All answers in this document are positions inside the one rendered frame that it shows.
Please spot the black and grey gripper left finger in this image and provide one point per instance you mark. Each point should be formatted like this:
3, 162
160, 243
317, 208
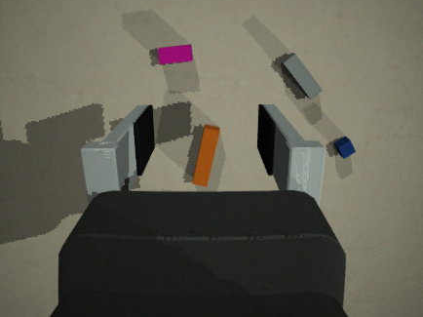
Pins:
114, 163

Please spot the small blue cube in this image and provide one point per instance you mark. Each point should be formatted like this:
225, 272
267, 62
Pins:
344, 147

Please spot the grey rectangular block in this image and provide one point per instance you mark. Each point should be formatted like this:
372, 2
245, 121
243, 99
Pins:
301, 76

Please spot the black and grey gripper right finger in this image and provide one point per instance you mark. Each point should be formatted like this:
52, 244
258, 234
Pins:
295, 163

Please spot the magenta block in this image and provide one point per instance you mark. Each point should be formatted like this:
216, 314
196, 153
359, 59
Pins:
175, 54

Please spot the orange rectangular block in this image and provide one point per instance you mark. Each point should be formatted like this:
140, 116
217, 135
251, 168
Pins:
205, 156

